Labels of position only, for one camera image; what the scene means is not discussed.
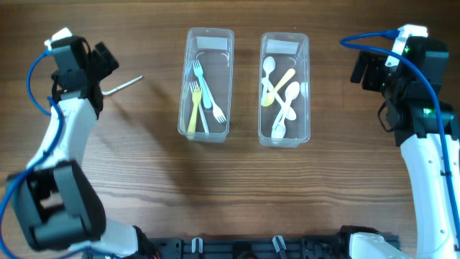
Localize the bent white fork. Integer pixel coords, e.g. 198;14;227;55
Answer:
189;81;209;135
101;76;144;96

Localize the white spoon with long handle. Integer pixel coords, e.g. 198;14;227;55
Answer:
272;81;300;129

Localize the white plastic fork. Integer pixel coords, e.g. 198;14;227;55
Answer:
193;59;212;109

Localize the white plastic spoon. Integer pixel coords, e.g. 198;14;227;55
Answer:
261;78;297;122
261;56;275;104

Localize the beige plastic fork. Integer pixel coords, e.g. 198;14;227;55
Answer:
188;84;202;134

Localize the yellow plastic spoon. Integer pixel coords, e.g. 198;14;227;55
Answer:
262;68;296;106

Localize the clear thin plastic fork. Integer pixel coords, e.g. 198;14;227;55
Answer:
205;85;226;123

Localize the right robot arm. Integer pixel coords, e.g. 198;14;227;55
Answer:
351;47;459;258

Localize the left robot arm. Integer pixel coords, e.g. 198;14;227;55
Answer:
1;29;156;258

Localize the right clear plastic container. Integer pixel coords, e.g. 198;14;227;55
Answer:
258;32;311;147

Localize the clear plastic container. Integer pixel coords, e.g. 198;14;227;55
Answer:
258;32;311;147
178;27;234;142

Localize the left clear plastic container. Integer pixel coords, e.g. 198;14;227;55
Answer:
178;27;234;142

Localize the right blue cable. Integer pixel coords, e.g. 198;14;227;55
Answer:
339;29;460;253

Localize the blue cable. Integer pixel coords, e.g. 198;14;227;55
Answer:
0;48;123;259
339;29;460;253

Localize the left blue cable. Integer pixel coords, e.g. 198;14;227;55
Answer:
0;48;123;259

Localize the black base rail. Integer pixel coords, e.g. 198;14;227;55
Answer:
149;235;350;259

